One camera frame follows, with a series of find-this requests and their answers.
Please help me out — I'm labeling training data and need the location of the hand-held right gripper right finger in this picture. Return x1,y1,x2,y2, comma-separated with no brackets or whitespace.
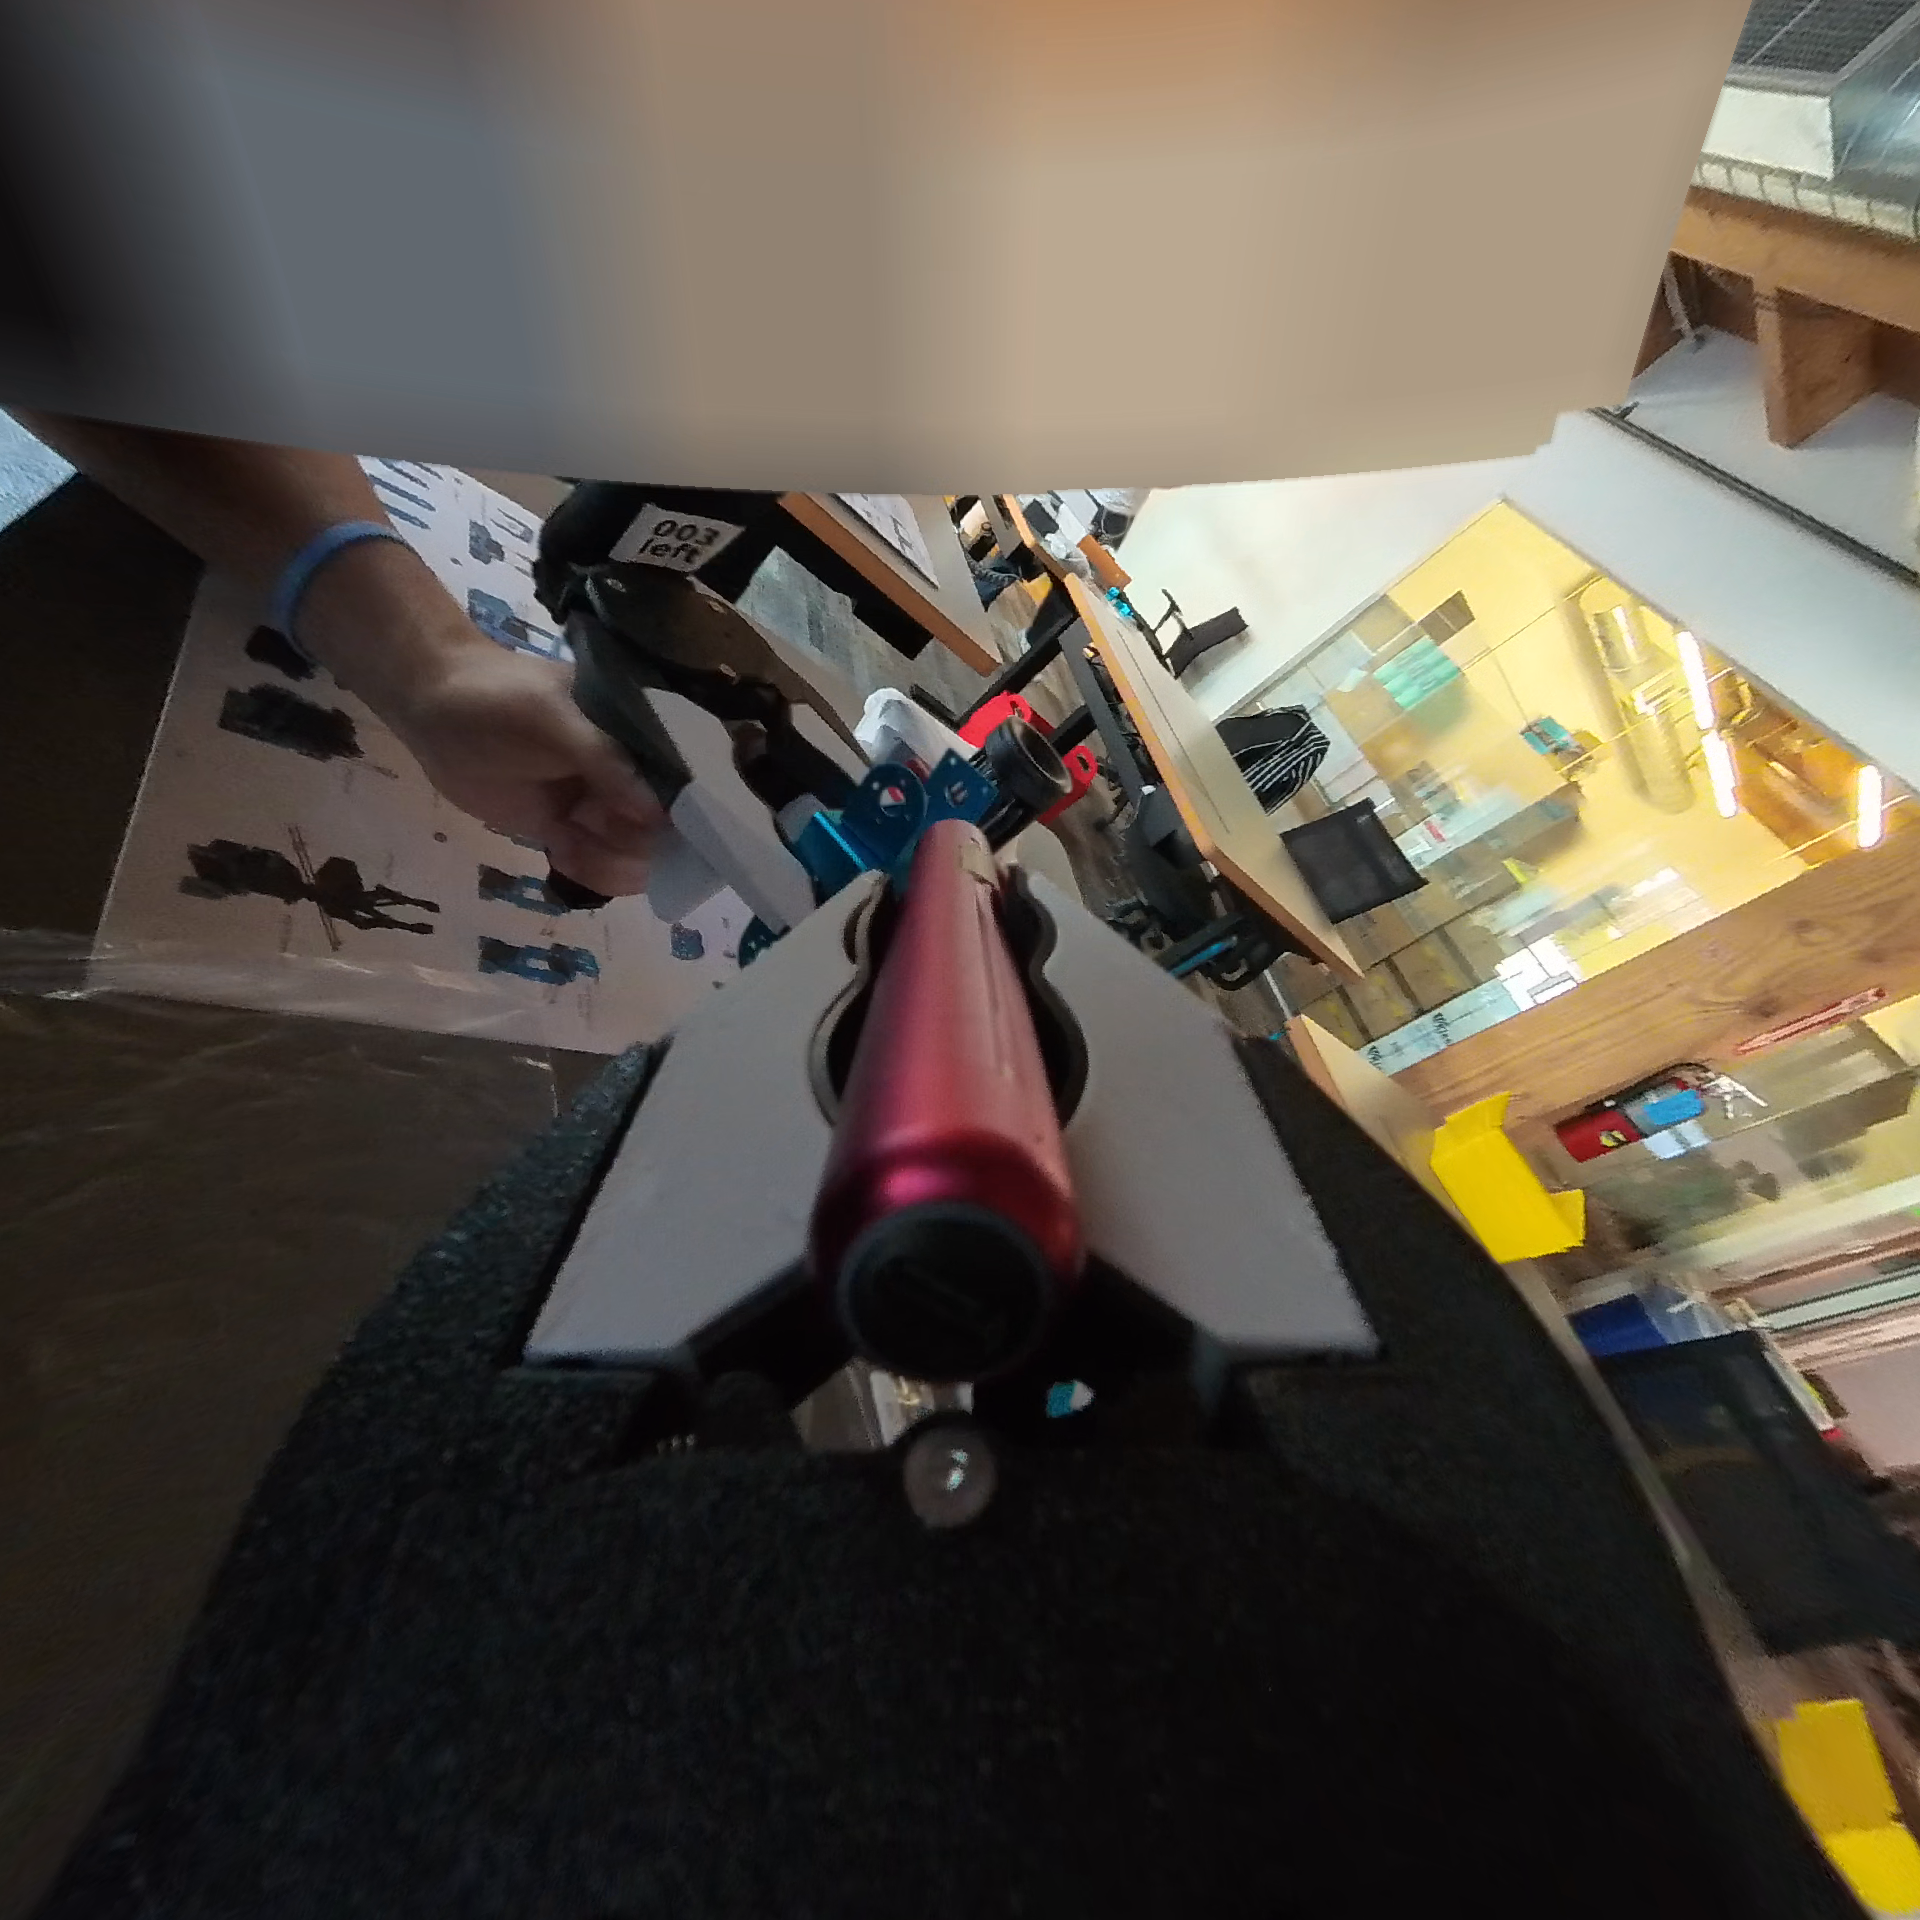
1016,870,1381,1409

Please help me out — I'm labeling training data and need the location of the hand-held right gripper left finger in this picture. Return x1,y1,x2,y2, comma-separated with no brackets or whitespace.
522,874,902,1409

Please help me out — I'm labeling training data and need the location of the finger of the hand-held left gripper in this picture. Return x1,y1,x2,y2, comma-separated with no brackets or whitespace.
649,696,828,931
636,571,864,760

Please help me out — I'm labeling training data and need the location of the blue short U bracket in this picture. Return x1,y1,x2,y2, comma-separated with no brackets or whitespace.
835,746,986,881

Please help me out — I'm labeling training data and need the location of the red screwdriver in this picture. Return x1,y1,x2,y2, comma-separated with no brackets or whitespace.
812,816,1093,1385

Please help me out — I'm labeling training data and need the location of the person's left forearm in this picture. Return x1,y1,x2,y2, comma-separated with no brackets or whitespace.
14,408,495,710

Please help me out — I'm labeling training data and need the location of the person's left hand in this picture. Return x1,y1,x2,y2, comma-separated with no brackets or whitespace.
398,637,678,909

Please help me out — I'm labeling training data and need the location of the blue wristband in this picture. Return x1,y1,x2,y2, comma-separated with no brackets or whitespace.
273,515,419,661

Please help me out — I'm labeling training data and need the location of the yellow plastic bin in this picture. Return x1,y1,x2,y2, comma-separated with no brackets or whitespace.
1422,1093,1587,1267
1774,1697,1920,1920

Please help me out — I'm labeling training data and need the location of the red part with black roller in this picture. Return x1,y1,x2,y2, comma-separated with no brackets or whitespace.
957,685,1103,828

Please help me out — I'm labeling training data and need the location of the black square screen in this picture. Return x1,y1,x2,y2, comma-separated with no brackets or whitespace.
1280,797,1434,927

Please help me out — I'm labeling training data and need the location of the red fire extinguisher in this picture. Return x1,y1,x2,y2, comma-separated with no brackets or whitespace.
1551,1064,1714,1167

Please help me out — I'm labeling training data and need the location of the long wooden table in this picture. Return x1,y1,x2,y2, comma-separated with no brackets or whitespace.
1064,574,1365,979

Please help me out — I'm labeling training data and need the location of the black office chair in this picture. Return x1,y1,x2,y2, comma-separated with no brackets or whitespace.
1158,590,1249,682

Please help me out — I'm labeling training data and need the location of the blue plastic bin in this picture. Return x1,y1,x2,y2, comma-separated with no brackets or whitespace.
1565,1278,1703,1360

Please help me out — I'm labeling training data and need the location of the black striped bag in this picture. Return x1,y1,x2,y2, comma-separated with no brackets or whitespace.
1211,698,1333,801

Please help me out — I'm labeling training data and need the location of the white instruction sheet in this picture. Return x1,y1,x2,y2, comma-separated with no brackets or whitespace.
90,467,781,1060

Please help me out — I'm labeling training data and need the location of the silver air duct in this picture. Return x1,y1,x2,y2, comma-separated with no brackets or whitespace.
1693,0,1920,245

